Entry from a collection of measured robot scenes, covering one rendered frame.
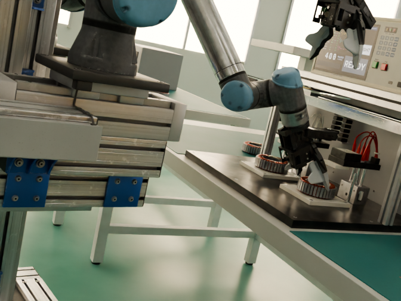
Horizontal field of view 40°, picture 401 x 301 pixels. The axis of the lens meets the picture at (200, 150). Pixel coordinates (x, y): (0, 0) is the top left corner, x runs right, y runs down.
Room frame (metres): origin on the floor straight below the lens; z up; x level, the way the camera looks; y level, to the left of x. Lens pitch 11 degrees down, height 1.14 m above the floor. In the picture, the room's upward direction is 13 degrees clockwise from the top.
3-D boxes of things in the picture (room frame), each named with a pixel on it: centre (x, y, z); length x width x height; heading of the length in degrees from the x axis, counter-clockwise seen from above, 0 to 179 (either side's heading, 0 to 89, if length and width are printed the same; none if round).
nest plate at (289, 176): (1.79, -0.24, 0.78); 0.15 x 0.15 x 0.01; 29
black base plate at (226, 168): (1.69, -0.31, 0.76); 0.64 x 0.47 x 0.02; 29
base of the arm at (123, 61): (1.21, 0.25, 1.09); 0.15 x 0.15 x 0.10
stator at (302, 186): (1.58, -0.36, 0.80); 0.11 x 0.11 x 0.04
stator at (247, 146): (2.19, -0.22, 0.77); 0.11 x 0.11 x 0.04
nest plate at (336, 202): (1.58, -0.36, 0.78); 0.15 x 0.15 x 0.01; 29
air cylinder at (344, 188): (1.65, -0.48, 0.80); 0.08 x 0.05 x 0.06; 29
